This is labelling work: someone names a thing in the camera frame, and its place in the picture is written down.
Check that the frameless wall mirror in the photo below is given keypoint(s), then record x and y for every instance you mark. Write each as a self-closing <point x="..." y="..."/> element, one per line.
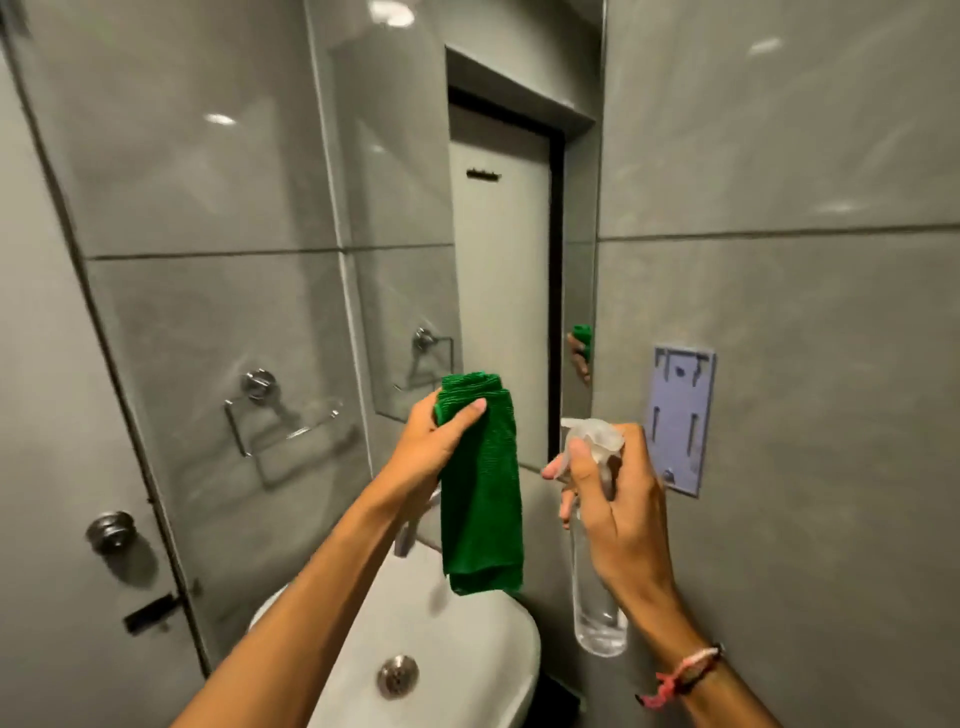
<point x="495" y="262"/>

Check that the person's right forearm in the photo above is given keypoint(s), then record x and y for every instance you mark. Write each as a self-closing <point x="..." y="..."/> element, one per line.
<point x="705" y="675"/>

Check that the grey door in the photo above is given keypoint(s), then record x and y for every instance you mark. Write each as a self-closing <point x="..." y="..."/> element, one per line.
<point x="45" y="375"/>

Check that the black door latch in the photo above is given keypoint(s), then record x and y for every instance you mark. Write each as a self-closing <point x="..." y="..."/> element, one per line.
<point x="152" y="613"/>

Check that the clear plastic spray bottle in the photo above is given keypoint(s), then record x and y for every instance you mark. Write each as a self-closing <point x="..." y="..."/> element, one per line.
<point x="598" y="615"/>

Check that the person's left thumb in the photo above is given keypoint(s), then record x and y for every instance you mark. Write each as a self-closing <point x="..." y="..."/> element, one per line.
<point x="459" y="420"/>

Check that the round metal door knob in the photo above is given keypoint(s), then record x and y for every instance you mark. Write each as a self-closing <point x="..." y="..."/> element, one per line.
<point x="111" y="532"/>

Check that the person's right hand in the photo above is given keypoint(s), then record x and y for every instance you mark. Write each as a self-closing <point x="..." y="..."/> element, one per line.
<point x="630" y="517"/>

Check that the chrome sink faucet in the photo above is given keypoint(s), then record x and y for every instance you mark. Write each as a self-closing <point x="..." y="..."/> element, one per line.
<point x="405" y="536"/>

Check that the white ceramic sink basin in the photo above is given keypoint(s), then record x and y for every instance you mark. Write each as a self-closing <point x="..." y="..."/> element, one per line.
<point x="465" y="622"/>

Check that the green microfiber cloth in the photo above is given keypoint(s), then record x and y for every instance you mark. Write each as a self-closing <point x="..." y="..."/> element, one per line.
<point x="480" y="510"/>

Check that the person's left forearm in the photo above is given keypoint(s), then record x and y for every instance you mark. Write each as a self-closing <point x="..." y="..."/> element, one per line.
<point x="315" y="600"/>

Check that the person's right thumb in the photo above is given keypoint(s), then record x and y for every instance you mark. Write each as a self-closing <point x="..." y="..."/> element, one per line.
<point x="586" y="472"/>

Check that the metal sink drain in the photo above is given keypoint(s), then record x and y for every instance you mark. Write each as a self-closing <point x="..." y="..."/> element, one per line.
<point x="397" y="676"/>

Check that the person's left hand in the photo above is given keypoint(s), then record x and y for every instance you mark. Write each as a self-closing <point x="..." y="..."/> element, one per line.
<point x="409" y="469"/>

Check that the lavender plastic wall mount plate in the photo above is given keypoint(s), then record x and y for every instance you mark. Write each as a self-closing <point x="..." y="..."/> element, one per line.
<point x="681" y="420"/>

